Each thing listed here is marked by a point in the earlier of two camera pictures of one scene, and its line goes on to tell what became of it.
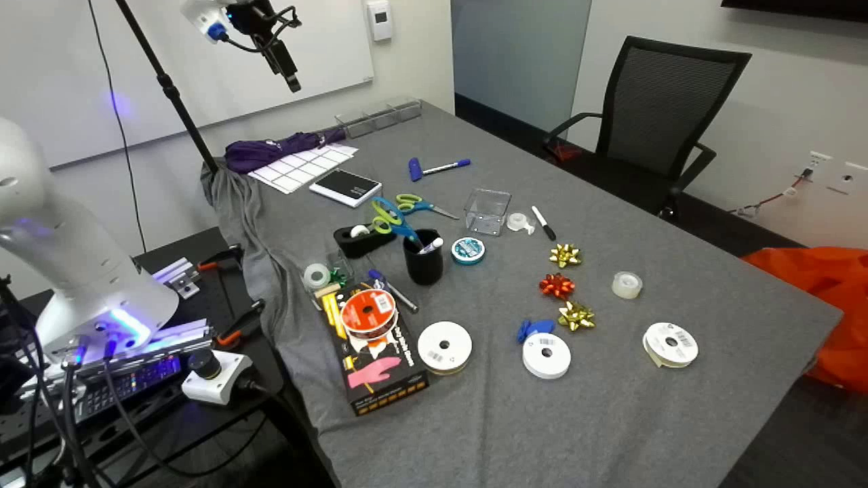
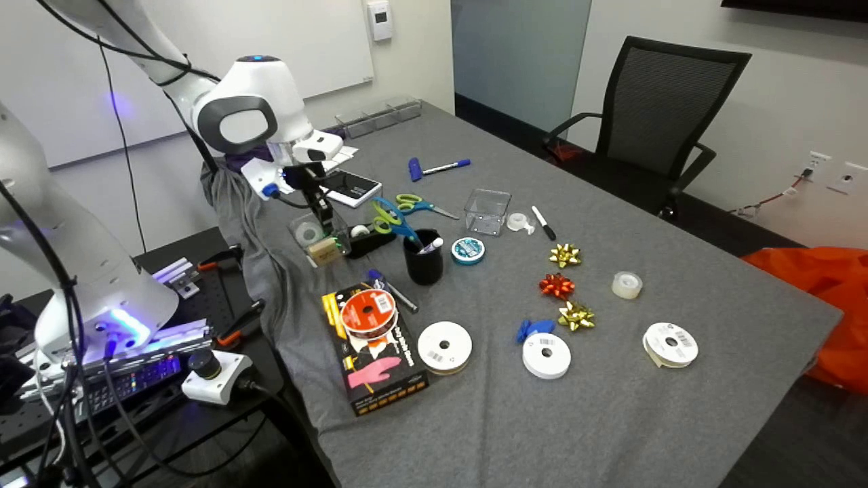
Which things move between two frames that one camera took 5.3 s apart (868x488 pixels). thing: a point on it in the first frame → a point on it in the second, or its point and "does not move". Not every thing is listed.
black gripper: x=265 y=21 → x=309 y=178
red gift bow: x=556 y=285 does not move
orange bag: x=837 y=277 does not move
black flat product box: x=376 y=354 does not move
